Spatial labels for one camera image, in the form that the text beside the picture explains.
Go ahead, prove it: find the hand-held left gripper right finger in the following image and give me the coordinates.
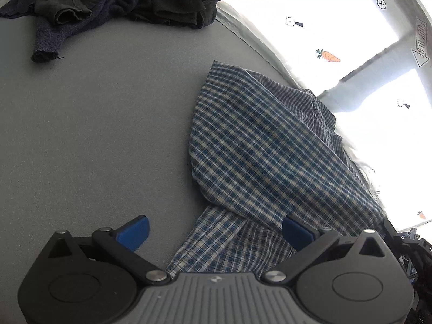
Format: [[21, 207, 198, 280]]
[[262, 216, 386, 284]]

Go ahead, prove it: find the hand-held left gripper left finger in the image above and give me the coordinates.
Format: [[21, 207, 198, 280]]
[[45, 215, 172, 284]]

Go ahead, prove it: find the blue plaid shirt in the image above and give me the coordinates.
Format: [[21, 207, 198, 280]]
[[167, 61, 387, 274]]

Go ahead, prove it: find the navy knit sweater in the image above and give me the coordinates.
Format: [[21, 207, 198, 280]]
[[0, 0, 146, 63]]

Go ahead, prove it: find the white carrot print curtain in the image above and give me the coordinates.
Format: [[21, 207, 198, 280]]
[[216, 0, 432, 233]]

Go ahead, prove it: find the grey window frame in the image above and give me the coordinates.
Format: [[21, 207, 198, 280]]
[[319, 37, 419, 112]]

